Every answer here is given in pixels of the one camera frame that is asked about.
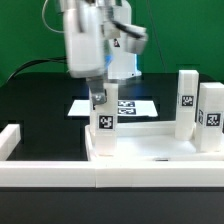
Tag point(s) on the fiducial marker sheet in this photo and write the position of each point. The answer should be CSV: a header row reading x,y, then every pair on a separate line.
x,y
126,108

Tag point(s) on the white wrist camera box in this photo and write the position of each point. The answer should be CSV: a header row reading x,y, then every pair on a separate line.
x,y
135,37

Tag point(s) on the white desk top tray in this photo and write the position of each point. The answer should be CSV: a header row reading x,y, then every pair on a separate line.
x,y
149,141

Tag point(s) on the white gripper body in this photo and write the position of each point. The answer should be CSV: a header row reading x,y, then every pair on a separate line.
x,y
84,41

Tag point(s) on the white U-shaped fence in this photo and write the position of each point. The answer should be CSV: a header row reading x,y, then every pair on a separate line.
x,y
101,174

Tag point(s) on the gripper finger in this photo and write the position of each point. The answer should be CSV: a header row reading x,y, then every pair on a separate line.
x,y
98,93

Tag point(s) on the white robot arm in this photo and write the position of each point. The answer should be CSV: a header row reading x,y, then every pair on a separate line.
x,y
119,64

